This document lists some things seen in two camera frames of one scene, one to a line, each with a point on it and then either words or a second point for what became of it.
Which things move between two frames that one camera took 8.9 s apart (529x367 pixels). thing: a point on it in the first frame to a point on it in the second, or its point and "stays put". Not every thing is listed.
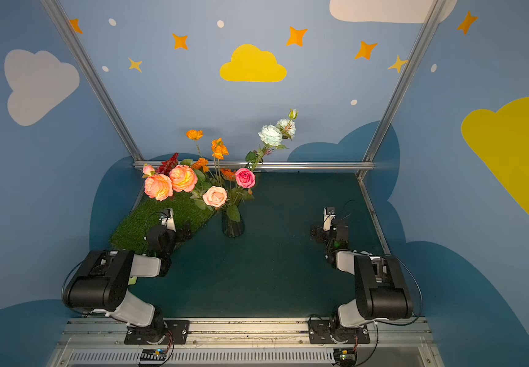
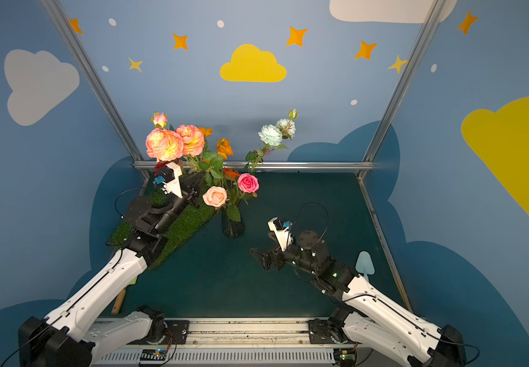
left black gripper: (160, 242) to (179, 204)
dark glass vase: (232, 228) stays put
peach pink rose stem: (215, 196) stays put
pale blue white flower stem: (272, 137) stays put
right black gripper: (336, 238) to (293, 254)
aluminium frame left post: (93, 79) stays put
